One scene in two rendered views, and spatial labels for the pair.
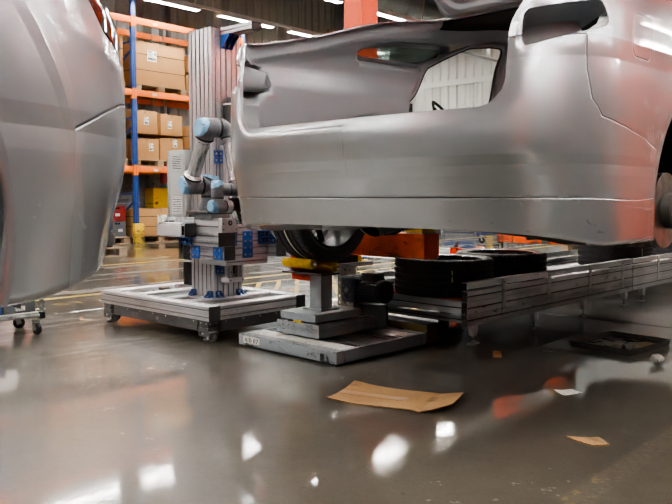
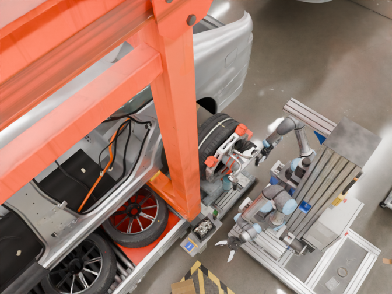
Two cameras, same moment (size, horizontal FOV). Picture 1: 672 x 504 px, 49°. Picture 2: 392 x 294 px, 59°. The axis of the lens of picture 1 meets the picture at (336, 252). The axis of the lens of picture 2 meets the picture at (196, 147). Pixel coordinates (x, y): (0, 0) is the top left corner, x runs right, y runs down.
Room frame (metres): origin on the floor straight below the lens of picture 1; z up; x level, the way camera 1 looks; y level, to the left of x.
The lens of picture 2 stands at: (6.14, -0.04, 3.74)
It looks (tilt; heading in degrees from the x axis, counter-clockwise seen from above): 60 degrees down; 181
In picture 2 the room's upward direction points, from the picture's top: 3 degrees counter-clockwise
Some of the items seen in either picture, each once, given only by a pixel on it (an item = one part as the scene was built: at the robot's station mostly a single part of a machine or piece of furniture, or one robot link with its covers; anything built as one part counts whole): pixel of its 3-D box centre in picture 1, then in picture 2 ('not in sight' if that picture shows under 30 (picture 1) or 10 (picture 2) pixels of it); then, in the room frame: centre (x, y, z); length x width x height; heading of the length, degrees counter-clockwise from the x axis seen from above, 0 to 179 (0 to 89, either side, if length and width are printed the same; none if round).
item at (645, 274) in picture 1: (609, 273); not in sight; (6.90, -2.54, 0.19); 1.00 x 0.86 x 0.39; 136
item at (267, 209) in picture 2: not in sight; (265, 208); (5.19, 0.48, 0.98); 0.13 x 0.12 x 0.14; 33
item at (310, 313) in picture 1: (321, 293); (212, 170); (4.50, 0.09, 0.32); 0.40 x 0.30 x 0.28; 136
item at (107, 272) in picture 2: (500, 267); (79, 267); (5.50, -1.22, 0.39); 0.66 x 0.66 x 0.24
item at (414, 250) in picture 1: (399, 230); (163, 183); (4.80, -0.41, 0.69); 0.52 x 0.17 x 0.35; 46
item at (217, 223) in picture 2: (344, 264); (201, 234); (5.23, -0.06, 0.44); 0.43 x 0.17 x 0.03; 136
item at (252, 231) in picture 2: not in sight; (253, 230); (5.44, 0.33, 1.21); 0.11 x 0.08 x 0.09; 123
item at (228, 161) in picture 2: not in sight; (233, 161); (4.67, 0.26, 0.85); 0.21 x 0.14 x 0.14; 46
